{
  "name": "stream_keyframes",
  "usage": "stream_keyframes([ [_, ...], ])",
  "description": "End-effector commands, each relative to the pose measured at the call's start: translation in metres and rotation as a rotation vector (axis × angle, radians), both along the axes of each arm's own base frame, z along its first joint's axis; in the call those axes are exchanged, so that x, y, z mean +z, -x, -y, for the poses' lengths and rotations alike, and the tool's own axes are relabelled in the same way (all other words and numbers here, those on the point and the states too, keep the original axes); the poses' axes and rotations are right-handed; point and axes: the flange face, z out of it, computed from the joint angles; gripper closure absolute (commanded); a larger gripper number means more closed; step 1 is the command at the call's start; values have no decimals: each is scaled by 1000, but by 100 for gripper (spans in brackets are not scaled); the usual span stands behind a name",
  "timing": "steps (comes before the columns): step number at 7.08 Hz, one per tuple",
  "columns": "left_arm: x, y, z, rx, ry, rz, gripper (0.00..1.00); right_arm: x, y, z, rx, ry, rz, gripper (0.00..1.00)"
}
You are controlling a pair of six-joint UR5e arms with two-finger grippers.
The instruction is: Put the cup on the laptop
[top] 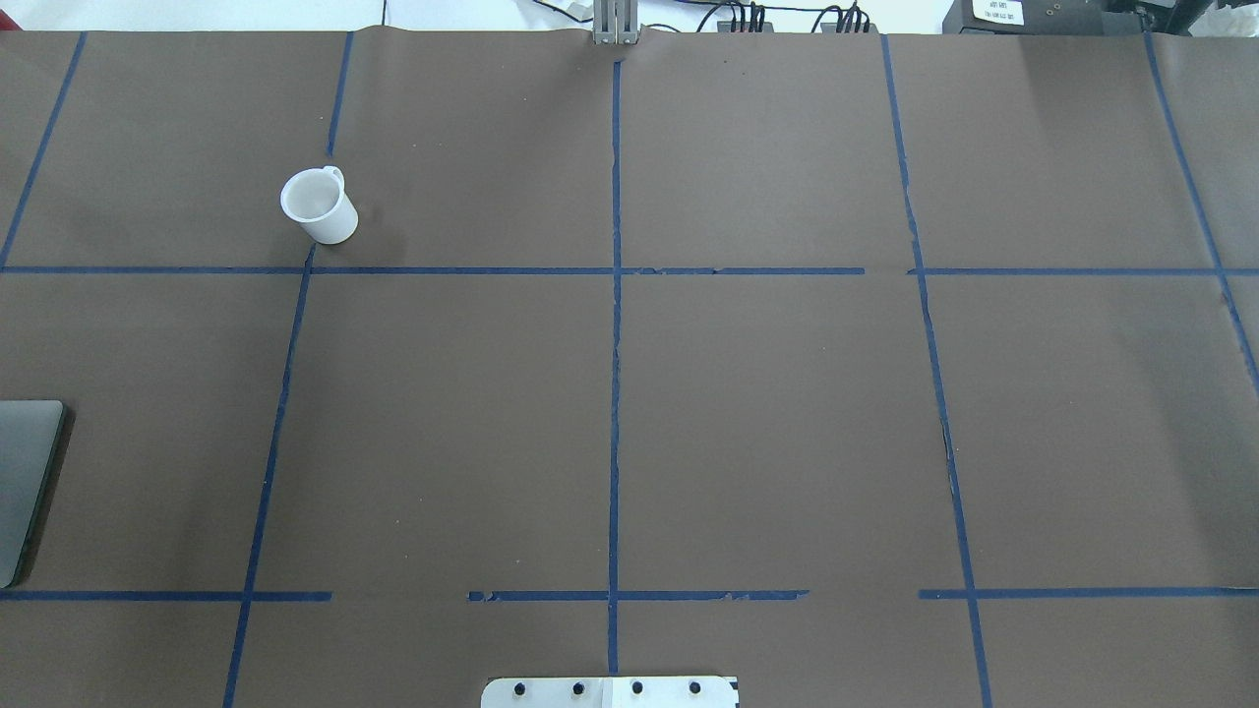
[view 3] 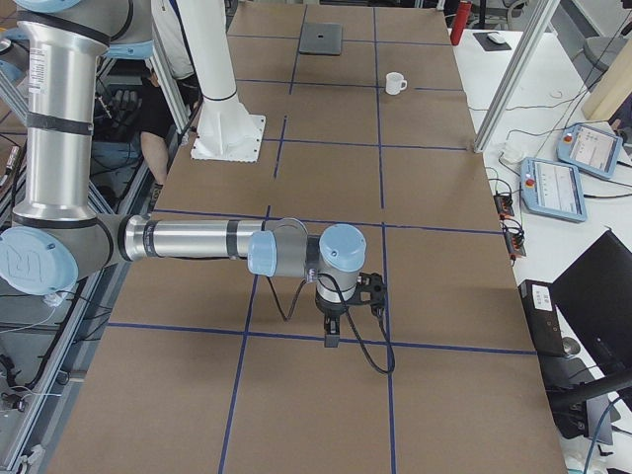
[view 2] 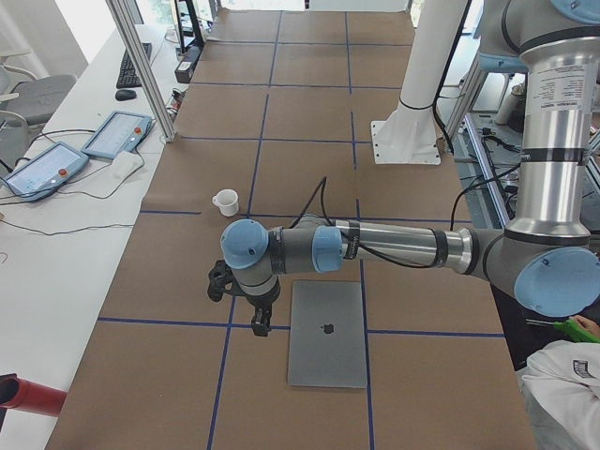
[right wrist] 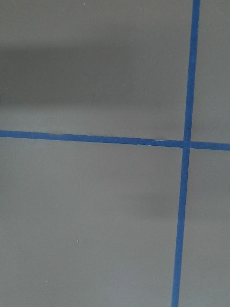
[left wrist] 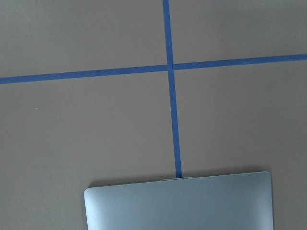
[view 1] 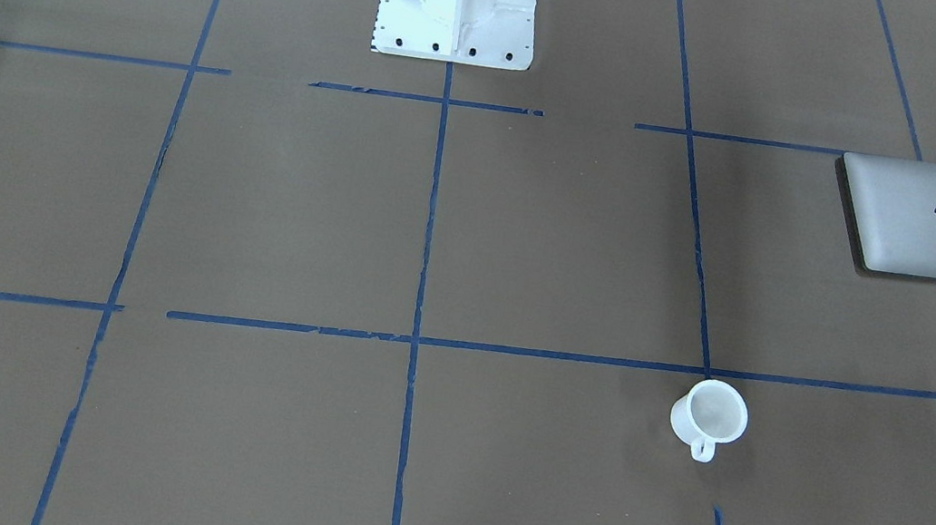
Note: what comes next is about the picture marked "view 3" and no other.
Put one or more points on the white mug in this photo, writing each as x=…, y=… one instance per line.
x=395, y=83

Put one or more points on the black open laptop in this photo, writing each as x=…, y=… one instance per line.
x=594, y=296

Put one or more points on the grey closed laptop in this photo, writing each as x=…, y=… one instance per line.
x=321, y=39

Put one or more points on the brown paper table cover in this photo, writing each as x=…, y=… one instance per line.
x=391, y=339

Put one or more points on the black box device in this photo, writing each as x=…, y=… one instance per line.
x=541, y=315

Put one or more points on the orange black adapter board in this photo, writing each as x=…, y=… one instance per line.
x=504, y=205

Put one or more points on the near blue teach pendant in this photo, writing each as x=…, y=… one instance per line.
x=552, y=189

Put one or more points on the blue teach pendant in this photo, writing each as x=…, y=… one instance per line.
x=591, y=150
x=552, y=189

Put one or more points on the seated person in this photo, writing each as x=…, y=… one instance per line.
x=155, y=118

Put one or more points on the far blue teach pendant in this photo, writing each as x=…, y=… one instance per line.
x=591, y=150

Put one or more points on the black mouse pad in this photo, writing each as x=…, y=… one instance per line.
x=488, y=45

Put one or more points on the white computer mouse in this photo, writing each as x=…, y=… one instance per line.
x=496, y=38

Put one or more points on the red bottle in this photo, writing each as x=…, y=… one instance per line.
x=460, y=21

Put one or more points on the white pedestal column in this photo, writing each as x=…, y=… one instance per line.
x=225, y=129

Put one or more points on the aluminium frame post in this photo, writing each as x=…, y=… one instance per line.
x=527, y=45

